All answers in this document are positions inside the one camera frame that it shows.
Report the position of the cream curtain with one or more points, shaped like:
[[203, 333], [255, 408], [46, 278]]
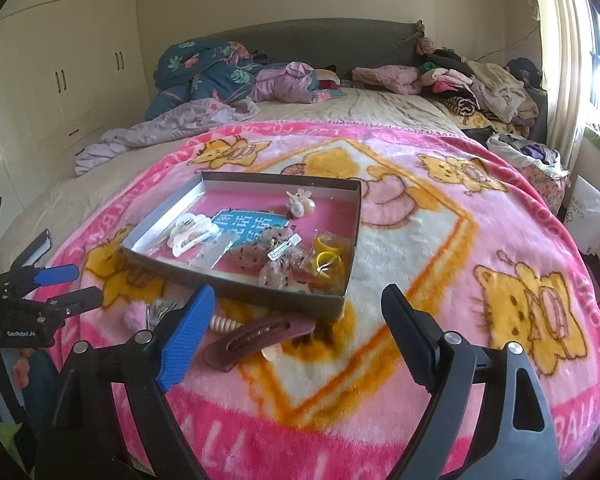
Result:
[[565, 60]]

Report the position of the floral bag of clothes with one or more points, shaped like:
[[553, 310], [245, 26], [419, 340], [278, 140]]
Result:
[[530, 152]]

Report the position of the pink cartoon printed blanket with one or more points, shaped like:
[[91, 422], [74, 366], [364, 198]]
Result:
[[430, 240]]

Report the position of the grey bed headboard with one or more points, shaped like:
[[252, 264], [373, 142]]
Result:
[[330, 45]]

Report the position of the dotted fabric bow hair clip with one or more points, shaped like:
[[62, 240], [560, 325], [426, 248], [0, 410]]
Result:
[[252, 255]]

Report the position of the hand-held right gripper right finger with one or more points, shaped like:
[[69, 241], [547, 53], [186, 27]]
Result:
[[415, 342]]

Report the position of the pile of clothes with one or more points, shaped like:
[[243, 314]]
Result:
[[495, 90]]

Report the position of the cream hair claw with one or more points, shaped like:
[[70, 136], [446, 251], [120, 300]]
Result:
[[190, 235]]

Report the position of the beige bed sheet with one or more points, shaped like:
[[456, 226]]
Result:
[[370, 110]]

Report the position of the dark floral quilt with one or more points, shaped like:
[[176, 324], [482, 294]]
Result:
[[205, 70]]

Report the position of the cream wardrobe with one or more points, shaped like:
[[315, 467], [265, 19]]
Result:
[[55, 60]]

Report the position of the pink fluffy clothes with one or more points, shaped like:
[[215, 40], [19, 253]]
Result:
[[385, 77]]

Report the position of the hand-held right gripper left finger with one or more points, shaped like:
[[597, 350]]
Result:
[[185, 340]]

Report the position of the white plastic bag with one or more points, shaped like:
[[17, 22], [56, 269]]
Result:
[[585, 215]]

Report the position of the purple pink garment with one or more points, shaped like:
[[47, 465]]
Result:
[[285, 82]]

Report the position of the lilac duvet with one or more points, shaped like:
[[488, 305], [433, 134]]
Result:
[[180, 120]]

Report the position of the brown hair clip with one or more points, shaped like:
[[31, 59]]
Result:
[[260, 340]]

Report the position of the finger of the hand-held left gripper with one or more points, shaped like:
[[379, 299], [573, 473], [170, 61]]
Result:
[[57, 274], [80, 298]]

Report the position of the teal cloth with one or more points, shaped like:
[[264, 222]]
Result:
[[42, 395]]

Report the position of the grey cardboard box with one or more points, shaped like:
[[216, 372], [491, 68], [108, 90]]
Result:
[[280, 302]]

